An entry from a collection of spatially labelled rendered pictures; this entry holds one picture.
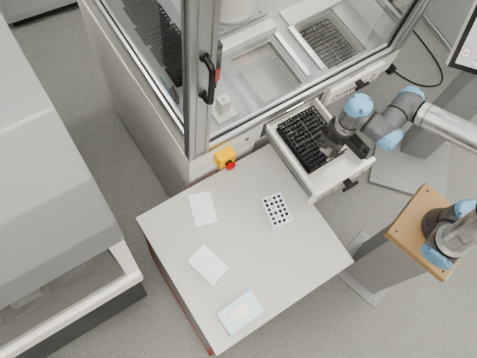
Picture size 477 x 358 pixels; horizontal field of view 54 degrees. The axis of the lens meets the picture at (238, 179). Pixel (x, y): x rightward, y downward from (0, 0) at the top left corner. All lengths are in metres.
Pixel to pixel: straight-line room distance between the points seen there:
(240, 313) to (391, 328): 1.19
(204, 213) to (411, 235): 0.80
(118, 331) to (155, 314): 0.19
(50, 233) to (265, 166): 1.10
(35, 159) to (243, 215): 1.06
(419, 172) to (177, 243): 1.68
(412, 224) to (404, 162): 1.06
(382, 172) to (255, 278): 1.36
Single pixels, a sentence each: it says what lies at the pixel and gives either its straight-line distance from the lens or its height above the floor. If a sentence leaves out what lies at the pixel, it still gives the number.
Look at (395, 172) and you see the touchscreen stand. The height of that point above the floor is 0.03.
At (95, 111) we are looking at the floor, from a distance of 2.90.
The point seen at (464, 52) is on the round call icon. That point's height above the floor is 1.01.
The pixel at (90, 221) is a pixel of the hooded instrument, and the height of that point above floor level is 1.54.
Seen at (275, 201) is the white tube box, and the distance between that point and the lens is 1.81.
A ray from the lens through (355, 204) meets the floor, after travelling 2.78.
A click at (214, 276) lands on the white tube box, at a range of 1.69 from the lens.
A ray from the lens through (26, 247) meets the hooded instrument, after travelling 0.99.
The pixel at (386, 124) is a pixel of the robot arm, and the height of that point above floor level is 1.31.
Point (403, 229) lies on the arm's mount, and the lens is 1.91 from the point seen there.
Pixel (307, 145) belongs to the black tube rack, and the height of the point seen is 0.90.
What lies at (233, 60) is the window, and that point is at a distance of 1.31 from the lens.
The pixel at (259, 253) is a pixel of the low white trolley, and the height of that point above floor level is 0.76.
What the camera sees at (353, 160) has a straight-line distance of 1.91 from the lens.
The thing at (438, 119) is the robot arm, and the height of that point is 1.34.
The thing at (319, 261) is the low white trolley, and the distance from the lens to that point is 1.81.
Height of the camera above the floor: 2.47
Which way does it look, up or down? 67 degrees down
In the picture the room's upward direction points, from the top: 14 degrees clockwise
